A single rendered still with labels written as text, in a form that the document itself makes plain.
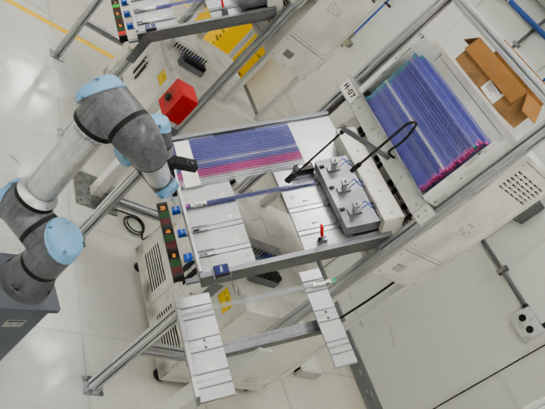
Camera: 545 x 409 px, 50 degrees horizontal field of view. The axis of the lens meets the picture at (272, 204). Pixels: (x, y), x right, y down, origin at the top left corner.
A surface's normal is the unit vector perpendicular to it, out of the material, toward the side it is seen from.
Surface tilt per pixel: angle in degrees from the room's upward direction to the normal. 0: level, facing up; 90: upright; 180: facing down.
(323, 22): 90
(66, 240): 7
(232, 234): 43
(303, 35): 90
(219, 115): 90
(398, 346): 90
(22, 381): 0
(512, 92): 75
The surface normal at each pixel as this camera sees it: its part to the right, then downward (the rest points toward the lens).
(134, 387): 0.69, -0.60
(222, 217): 0.04, -0.64
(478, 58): -0.54, -0.36
